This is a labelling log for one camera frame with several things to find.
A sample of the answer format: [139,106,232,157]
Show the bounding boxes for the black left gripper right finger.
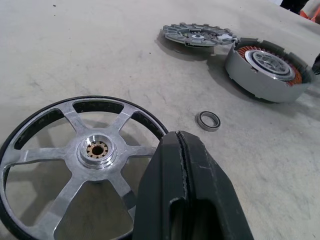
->
[178,131,255,240]

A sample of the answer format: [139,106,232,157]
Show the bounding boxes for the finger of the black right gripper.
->
[310,51,320,76]

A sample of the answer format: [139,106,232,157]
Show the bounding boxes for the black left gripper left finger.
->
[131,131,188,240]

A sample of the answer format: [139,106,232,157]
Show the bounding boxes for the grey motor housing copper windings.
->
[224,37,316,103]

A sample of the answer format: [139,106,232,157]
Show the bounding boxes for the black-rimmed silver spoked rotor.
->
[0,94,171,240]

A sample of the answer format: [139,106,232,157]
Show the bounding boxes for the grey motor housing lid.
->
[159,21,241,55]

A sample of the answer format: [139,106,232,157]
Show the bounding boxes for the orange stool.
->
[299,7,320,25]

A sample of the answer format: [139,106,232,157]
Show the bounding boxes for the small metal bearing ring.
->
[195,110,222,131]

